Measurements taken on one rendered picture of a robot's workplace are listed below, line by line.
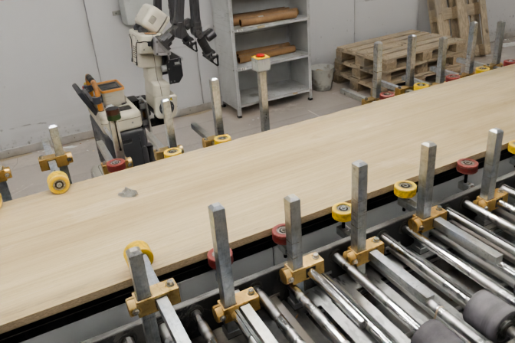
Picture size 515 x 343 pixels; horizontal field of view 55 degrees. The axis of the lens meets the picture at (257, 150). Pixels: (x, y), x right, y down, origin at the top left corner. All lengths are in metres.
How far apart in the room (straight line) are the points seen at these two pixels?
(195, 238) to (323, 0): 4.50
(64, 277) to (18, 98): 3.45
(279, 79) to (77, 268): 4.35
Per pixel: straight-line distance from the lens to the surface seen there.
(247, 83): 5.51
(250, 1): 5.37
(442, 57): 3.26
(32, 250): 1.82
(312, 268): 1.56
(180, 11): 3.17
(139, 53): 3.26
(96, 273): 1.62
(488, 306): 1.52
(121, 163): 2.25
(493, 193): 2.05
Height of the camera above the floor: 1.84
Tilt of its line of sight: 25 degrees down
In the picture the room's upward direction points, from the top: 5 degrees counter-clockwise
